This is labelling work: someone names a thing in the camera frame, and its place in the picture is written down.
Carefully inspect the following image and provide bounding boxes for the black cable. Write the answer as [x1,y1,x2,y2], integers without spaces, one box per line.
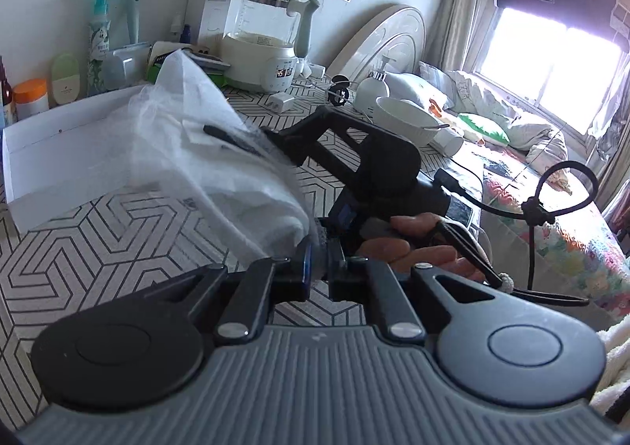
[435,160,599,304]

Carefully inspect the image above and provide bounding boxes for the pale green capped jar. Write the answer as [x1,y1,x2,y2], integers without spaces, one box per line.
[51,52,82,106]

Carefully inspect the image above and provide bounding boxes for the white carton box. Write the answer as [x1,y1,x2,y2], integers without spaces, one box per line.
[188,0,235,53]

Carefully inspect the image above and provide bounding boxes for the white fluffy towel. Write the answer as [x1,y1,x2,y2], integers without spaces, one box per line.
[587,321,630,427]

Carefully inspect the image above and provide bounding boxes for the white ceramic bowl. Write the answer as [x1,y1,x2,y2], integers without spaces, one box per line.
[374,95,444,149]

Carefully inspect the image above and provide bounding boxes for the floral bedsheet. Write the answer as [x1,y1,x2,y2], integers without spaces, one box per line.
[452,149,630,314]

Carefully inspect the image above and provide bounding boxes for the white perforated box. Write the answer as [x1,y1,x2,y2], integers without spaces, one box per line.
[147,40,188,70]

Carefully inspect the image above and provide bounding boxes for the white shallow cardboard box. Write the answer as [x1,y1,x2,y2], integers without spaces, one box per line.
[2,83,198,235]

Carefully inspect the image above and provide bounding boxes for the grey folded pouch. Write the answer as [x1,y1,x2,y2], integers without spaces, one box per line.
[191,47,232,72]

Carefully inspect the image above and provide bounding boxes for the white pillows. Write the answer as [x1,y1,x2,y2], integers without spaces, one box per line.
[418,61,568,161]

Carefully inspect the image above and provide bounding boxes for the green zip case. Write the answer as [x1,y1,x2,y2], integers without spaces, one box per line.
[146,58,232,88]

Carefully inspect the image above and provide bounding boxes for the black smartphone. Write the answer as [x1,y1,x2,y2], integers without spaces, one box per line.
[445,196,476,230]

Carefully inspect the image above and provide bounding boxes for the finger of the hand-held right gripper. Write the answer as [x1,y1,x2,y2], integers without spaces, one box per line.
[203,125,263,157]
[260,105,391,171]

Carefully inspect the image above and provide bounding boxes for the white round panel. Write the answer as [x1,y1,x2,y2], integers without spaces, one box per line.
[327,4,427,82]

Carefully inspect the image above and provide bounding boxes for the green cushion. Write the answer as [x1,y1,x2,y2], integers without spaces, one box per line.
[457,113,511,146]

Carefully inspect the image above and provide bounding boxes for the orange lidded jar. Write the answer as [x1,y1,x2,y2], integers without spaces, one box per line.
[12,78,50,122]

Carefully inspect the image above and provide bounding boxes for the beige curtain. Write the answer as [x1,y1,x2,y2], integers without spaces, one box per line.
[428,0,498,82]

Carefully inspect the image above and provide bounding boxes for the window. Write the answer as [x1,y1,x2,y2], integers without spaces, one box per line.
[474,7,626,136]

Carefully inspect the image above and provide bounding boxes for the white cylinder bottle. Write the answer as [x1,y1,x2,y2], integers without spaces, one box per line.
[432,127,465,157]

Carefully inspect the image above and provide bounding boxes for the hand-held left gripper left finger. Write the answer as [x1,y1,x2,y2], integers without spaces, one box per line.
[123,239,317,346]

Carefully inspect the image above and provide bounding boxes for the brown spray bottle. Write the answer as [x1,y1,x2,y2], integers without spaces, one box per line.
[0,56,19,126]

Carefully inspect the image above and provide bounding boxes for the person's right hand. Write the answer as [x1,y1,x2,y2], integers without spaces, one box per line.
[355,212,489,284]

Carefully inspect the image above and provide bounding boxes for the white printed shopping bag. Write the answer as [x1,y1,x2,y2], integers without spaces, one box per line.
[105,48,322,275]

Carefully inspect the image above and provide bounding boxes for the teal spray bottle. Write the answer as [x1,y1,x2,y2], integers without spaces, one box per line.
[87,0,117,98]

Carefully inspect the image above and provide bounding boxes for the clear plastic container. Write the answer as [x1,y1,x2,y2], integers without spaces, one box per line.
[103,42,151,93]

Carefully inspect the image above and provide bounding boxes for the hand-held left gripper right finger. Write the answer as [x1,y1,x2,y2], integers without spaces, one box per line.
[327,255,498,345]

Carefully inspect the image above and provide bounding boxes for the white pump bottle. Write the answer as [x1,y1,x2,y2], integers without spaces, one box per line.
[354,54,391,119]

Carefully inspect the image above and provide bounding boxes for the pale green handheld device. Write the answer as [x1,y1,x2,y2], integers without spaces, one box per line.
[125,0,142,45]

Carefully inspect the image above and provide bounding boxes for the black hair clip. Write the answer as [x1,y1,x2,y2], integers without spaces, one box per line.
[327,74,354,107]

